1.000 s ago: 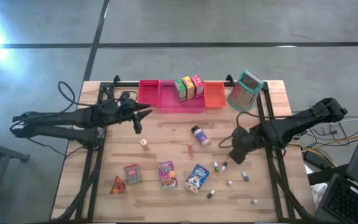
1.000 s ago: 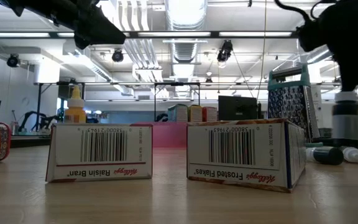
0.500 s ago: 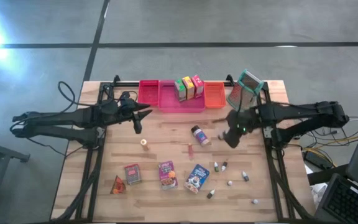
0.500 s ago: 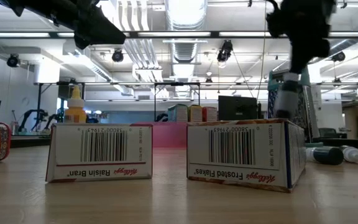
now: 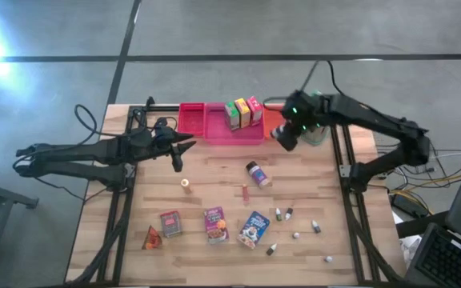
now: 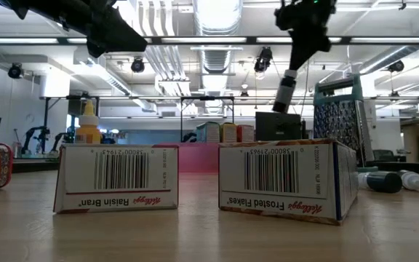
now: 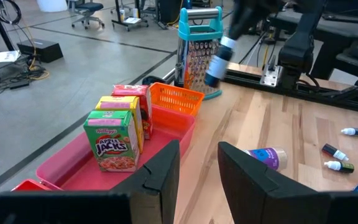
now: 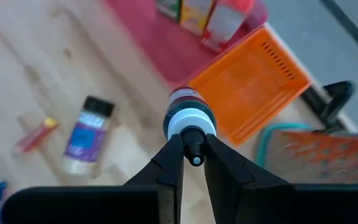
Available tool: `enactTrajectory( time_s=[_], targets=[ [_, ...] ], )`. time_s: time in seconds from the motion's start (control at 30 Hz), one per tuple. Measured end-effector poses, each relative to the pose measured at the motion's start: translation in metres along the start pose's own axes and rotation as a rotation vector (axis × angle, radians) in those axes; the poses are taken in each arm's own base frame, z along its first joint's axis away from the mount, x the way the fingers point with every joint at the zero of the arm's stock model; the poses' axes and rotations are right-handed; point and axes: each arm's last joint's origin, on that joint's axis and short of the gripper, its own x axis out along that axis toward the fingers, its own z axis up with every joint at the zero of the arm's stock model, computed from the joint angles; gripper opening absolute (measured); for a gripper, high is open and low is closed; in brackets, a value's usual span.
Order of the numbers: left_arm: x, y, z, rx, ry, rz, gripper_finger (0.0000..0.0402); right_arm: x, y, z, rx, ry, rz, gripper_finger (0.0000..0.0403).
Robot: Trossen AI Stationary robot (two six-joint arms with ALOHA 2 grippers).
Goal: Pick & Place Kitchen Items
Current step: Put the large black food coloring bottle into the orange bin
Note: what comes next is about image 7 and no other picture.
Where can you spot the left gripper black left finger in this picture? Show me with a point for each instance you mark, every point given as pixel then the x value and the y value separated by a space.
pixel 73 208

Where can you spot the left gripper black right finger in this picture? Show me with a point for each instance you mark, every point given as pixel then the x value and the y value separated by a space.
pixel 291 208

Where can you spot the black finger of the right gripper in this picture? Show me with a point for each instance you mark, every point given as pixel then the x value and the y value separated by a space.
pixel 239 28

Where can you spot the large dark bottle black nozzle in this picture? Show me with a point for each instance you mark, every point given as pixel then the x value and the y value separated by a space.
pixel 217 67

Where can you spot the green dropper bottle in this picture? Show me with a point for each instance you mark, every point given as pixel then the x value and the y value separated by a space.
pixel 345 168

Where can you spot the dark red dropper bottle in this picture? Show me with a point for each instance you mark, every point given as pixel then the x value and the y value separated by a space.
pixel 329 150

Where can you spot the green Apple Jacks cereal box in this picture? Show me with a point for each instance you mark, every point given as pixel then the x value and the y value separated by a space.
pixel 113 146

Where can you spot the dark purple dropper bottle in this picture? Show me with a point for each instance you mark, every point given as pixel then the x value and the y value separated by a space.
pixel 357 132

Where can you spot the yellow mini cereal box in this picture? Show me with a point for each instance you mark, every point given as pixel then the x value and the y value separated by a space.
pixel 117 104

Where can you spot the red mini cereal box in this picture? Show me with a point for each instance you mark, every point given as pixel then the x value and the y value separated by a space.
pixel 129 90

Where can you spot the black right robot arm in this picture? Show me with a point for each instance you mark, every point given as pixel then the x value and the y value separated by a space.
pixel 297 53

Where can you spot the red plastic basket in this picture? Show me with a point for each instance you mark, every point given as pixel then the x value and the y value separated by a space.
pixel 30 186

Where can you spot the spice jar purple label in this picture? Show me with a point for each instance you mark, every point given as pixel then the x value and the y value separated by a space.
pixel 272 157

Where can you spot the black computer case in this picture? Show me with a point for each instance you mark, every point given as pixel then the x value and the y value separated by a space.
pixel 169 11

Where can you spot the orange plastic basket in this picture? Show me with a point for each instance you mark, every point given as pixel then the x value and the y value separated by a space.
pixel 176 99

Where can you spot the black desk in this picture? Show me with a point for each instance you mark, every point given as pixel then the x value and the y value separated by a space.
pixel 353 31

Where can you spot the pink plastic tray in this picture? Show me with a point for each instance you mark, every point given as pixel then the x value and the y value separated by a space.
pixel 166 133

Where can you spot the black rolling stand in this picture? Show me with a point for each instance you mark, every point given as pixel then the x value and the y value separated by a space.
pixel 117 12

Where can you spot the dark office chair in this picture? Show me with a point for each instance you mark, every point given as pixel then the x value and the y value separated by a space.
pixel 89 6

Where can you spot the black equipment box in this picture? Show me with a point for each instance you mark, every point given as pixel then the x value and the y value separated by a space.
pixel 39 49

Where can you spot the white paper sheet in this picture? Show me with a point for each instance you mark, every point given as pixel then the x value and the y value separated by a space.
pixel 5 57

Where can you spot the white column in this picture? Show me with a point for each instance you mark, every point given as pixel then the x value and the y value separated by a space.
pixel 51 4

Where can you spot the silver mounting bracket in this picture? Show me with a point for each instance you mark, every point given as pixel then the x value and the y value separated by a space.
pixel 270 76

